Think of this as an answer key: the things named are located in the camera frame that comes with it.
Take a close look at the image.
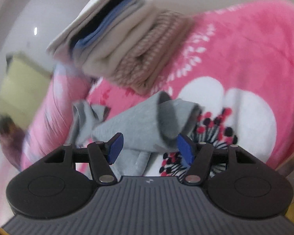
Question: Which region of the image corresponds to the pink floral quilt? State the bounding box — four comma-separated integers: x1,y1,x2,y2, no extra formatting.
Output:
21,64,93,172

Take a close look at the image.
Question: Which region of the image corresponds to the stack of folded clothes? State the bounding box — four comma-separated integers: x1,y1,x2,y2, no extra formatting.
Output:
46,0,194,95

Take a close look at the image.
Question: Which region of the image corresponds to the pale yellow wardrobe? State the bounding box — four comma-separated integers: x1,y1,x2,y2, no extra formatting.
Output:
0,51,52,128

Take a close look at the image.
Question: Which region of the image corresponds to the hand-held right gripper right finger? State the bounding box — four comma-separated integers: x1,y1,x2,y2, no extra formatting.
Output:
178,133,256,185

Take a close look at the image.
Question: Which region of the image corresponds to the grey sweatshirt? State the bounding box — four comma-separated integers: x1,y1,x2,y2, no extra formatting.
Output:
69,92,202,177

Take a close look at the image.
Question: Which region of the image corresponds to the pink flower print blanket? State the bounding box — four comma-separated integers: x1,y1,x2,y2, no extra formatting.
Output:
76,0,294,178

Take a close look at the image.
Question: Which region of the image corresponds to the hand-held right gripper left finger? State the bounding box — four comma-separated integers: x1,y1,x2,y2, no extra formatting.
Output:
43,133,124,185

